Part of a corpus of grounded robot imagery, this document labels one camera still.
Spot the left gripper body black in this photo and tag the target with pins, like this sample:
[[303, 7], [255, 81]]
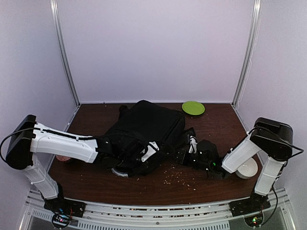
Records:
[[128, 161]]

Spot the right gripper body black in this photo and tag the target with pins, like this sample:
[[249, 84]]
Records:
[[186, 161]]

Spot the black student backpack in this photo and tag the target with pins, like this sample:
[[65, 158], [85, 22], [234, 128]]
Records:
[[147, 122]]

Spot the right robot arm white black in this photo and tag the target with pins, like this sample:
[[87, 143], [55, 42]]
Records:
[[271, 137]]

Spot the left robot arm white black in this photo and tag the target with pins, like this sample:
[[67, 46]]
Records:
[[31, 137]]

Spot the green plate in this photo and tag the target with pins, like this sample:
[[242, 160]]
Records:
[[193, 108]]

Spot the white bowl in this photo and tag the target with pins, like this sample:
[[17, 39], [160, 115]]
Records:
[[247, 169]]

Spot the red patterned small bowl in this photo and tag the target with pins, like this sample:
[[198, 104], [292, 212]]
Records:
[[63, 159]]

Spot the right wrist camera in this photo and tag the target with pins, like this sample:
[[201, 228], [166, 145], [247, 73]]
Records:
[[192, 145]]

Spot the front aluminium rail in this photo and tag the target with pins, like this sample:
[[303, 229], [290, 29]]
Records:
[[206, 216]]

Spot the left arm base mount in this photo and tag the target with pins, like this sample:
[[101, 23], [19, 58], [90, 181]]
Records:
[[63, 209]]

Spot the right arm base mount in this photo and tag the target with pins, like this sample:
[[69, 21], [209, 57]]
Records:
[[251, 208]]

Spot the right aluminium frame post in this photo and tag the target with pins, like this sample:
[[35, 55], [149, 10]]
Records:
[[255, 18]]

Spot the aluminium frame post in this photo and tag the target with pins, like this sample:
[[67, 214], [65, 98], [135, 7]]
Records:
[[63, 54], [255, 18]]

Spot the left aluminium frame post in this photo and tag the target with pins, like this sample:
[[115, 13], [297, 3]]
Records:
[[63, 54]]

